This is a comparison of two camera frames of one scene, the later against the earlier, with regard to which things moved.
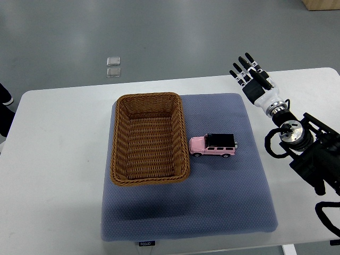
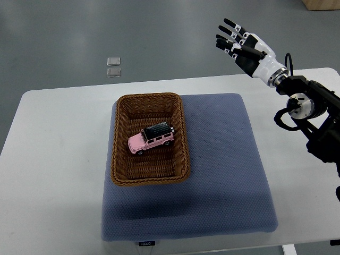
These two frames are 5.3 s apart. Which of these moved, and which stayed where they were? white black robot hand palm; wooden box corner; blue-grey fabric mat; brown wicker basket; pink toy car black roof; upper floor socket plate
Moved: white black robot hand palm; pink toy car black roof
Stayed: blue-grey fabric mat; upper floor socket plate; wooden box corner; brown wicker basket
